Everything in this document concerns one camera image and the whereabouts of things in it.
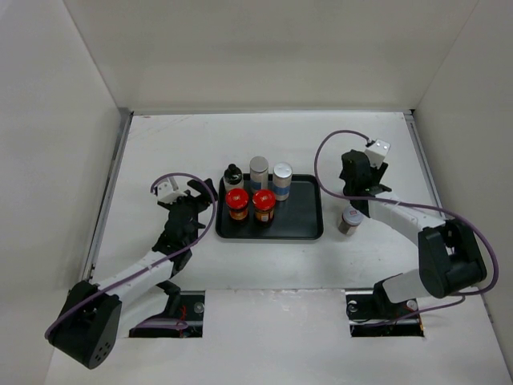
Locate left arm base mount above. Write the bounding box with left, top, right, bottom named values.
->
left=127, top=281, right=206, bottom=338

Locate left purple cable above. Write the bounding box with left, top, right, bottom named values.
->
left=44, top=172, right=218, bottom=342

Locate black rectangular tray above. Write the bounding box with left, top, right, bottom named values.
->
left=216, top=174, right=324, bottom=241

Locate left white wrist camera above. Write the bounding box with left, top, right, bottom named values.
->
left=153, top=176, right=185, bottom=204

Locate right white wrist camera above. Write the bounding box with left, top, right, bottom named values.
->
left=364, top=139, right=391, bottom=168

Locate black-cap clear bottle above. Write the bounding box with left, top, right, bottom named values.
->
left=223, top=164, right=244, bottom=193

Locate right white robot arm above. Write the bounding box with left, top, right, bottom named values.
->
left=340, top=150, right=487, bottom=318

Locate red-lid chili sauce jar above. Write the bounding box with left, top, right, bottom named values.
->
left=225, top=188, right=249, bottom=223
left=252, top=189, right=276, bottom=225

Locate red-white label lid jar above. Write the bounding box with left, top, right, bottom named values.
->
left=337, top=205, right=364, bottom=236

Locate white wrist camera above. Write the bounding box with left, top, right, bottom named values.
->
left=153, top=176, right=185, bottom=204
left=364, top=139, right=391, bottom=168

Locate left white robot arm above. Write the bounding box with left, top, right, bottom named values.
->
left=44, top=172, right=219, bottom=370

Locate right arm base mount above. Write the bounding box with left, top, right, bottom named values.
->
left=345, top=283, right=424, bottom=338

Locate silver-lid bead jar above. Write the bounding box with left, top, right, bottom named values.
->
left=273, top=162, right=293, bottom=201
left=249, top=156, right=269, bottom=193

